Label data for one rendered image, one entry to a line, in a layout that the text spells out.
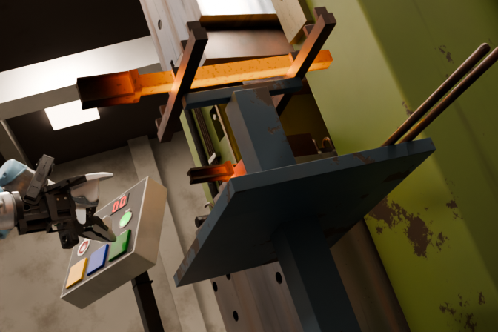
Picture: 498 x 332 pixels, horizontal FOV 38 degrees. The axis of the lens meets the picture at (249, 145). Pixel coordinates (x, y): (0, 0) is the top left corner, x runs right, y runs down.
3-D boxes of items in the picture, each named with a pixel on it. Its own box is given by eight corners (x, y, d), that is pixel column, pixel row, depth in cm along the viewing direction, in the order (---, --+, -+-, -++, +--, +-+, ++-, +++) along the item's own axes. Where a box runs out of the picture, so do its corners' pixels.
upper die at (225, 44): (206, 58, 175) (195, 27, 179) (181, 101, 191) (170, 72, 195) (343, 51, 196) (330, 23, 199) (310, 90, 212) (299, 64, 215)
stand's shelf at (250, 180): (235, 192, 86) (230, 177, 87) (176, 287, 120) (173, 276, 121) (436, 149, 98) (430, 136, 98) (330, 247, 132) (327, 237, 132)
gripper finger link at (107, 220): (125, 222, 200) (98, 206, 195) (121, 239, 196) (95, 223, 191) (118, 227, 201) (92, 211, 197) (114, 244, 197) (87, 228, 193)
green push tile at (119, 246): (124, 250, 194) (129, 228, 199) (107, 261, 198) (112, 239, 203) (129, 253, 195) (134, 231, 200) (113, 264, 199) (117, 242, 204)
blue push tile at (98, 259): (102, 264, 199) (107, 243, 204) (85, 274, 203) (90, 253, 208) (107, 267, 200) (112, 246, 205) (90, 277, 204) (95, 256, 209)
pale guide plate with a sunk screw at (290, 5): (306, 20, 157) (281, -39, 164) (288, 44, 165) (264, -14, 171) (313, 20, 158) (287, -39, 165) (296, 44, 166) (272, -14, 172)
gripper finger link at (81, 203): (92, 228, 161) (64, 224, 153) (86, 204, 163) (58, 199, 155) (102, 222, 160) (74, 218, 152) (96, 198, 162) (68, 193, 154)
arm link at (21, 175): (-12, 185, 182) (4, 157, 186) (24, 207, 188) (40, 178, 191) (-2, 184, 176) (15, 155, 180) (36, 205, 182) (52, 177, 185)
